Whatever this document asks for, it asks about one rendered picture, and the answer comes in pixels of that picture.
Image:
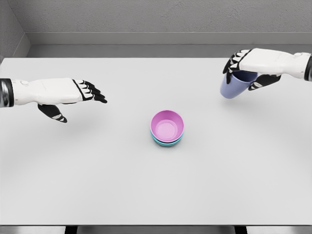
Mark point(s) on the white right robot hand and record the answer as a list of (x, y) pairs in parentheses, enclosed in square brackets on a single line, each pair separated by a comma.
[(258, 63)]

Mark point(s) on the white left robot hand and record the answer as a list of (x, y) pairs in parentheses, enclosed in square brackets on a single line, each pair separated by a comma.
[(61, 91)]

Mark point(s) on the blue-purple cup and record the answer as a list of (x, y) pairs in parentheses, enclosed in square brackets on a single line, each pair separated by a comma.
[(234, 85)]

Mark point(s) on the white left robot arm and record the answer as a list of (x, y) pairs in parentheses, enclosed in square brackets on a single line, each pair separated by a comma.
[(19, 92)]

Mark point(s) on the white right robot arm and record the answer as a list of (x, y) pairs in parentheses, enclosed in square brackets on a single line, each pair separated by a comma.
[(297, 65)]

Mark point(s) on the pink bowl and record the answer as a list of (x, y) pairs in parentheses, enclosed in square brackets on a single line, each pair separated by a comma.
[(167, 126)]

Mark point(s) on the teal bowl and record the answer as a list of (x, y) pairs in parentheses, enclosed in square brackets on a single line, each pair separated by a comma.
[(165, 143)]

